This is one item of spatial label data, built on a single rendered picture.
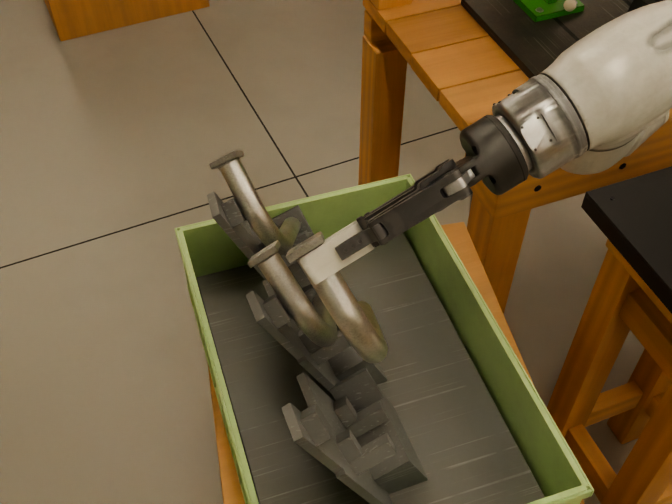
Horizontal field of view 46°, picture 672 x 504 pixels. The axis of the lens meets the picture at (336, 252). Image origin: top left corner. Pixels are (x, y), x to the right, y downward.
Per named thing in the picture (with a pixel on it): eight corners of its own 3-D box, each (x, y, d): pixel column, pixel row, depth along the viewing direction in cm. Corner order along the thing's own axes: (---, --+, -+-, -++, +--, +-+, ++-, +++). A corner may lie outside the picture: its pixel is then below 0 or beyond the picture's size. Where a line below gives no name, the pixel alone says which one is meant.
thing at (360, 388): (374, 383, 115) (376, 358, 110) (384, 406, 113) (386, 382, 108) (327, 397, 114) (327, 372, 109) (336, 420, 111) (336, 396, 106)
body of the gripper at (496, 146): (483, 114, 82) (407, 161, 82) (501, 108, 73) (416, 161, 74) (520, 176, 83) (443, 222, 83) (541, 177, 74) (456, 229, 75)
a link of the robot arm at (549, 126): (550, 67, 73) (495, 102, 73) (599, 152, 74) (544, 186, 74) (526, 78, 82) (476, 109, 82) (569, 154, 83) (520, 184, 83)
